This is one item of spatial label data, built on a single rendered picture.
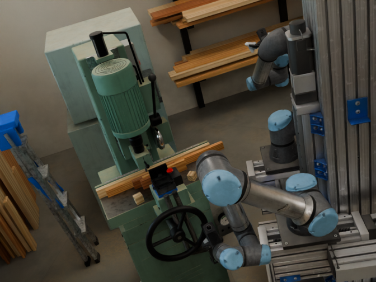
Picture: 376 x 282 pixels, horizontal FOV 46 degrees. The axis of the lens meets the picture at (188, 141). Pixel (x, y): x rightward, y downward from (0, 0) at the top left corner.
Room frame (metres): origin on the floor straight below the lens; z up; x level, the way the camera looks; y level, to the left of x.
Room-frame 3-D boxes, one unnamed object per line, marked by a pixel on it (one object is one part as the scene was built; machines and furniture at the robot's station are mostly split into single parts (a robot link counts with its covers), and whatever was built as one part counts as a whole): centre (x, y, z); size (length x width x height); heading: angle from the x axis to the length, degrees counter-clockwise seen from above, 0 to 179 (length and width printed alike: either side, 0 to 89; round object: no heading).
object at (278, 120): (1.81, -0.46, 0.98); 0.13 x 0.12 x 0.14; 96
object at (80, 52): (2.08, 0.30, 1.16); 0.22 x 0.22 x 0.72; 14
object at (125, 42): (2.14, 0.17, 1.40); 0.10 x 0.06 x 0.16; 14
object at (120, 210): (1.70, 0.16, 0.87); 0.61 x 0.30 x 0.06; 104
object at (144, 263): (1.91, 0.26, 0.35); 0.58 x 0.45 x 0.71; 14
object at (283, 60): (2.09, -0.56, 1.21); 0.11 x 0.08 x 0.09; 6
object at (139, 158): (1.81, 0.23, 1.03); 0.14 x 0.07 x 0.09; 14
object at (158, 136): (1.95, 0.14, 1.02); 0.12 x 0.03 x 0.12; 14
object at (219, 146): (1.82, 0.14, 0.92); 0.62 x 0.02 x 0.04; 104
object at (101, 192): (1.82, 0.19, 0.92); 0.60 x 0.02 x 0.05; 104
